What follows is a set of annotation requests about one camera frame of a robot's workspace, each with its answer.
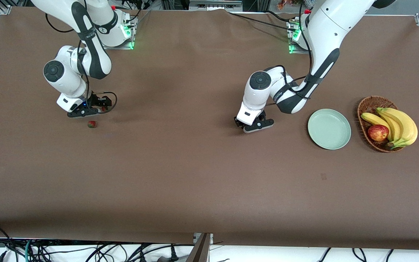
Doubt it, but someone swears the aluminium frame post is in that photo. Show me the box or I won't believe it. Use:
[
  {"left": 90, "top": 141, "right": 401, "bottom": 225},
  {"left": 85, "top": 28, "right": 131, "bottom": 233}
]
[{"left": 186, "top": 232, "right": 214, "bottom": 262}]

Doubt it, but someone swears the small yellow banana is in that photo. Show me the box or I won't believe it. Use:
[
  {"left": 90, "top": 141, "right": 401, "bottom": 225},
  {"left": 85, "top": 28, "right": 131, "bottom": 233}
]
[{"left": 361, "top": 112, "right": 392, "bottom": 140}]

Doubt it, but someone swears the black cable lying on mat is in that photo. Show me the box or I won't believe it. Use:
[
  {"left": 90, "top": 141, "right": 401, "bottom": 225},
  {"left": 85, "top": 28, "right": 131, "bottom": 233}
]
[{"left": 226, "top": 10, "right": 299, "bottom": 33}]

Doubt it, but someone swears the large yellow banana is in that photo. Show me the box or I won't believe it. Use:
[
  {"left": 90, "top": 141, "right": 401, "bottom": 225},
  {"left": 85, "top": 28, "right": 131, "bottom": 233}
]
[{"left": 377, "top": 107, "right": 418, "bottom": 150}]

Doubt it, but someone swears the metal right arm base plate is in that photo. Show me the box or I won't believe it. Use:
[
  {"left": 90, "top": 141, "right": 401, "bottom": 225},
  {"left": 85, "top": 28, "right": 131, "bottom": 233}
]
[{"left": 97, "top": 16, "right": 137, "bottom": 50}]

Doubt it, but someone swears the medium yellow banana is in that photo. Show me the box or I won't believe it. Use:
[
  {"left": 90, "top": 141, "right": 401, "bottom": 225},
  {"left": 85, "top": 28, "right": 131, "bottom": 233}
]
[{"left": 376, "top": 108, "right": 403, "bottom": 143}]

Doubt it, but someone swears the pale green round plate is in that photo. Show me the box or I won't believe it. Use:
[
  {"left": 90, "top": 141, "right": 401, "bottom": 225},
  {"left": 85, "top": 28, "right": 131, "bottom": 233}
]
[{"left": 307, "top": 108, "right": 352, "bottom": 150}]

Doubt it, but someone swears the grey metal box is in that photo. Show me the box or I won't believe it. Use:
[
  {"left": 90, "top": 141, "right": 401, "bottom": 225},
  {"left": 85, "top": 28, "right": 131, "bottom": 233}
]
[{"left": 189, "top": 0, "right": 243, "bottom": 11}]

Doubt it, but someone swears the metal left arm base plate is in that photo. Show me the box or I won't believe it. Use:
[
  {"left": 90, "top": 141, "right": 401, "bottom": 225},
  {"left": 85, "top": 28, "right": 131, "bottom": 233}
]
[{"left": 288, "top": 20, "right": 312, "bottom": 55}]

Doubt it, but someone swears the brown table cover mat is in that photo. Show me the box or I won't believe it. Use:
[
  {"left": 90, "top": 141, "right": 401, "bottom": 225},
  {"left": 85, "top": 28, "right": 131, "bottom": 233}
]
[{"left": 0, "top": 7, "right": 419, "bottom": 251}]

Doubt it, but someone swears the brown wicker basket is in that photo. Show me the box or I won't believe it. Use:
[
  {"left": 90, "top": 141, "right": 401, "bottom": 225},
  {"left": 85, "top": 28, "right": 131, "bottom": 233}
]
[{"left": 357, "top": 96, "right": 412, "bottom": 153}]

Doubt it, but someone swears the red apple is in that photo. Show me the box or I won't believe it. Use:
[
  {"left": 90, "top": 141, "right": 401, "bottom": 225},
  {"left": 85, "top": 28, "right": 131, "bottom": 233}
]
[{"left": 367, "top": 124, "right": 390, "bottom": 142}]

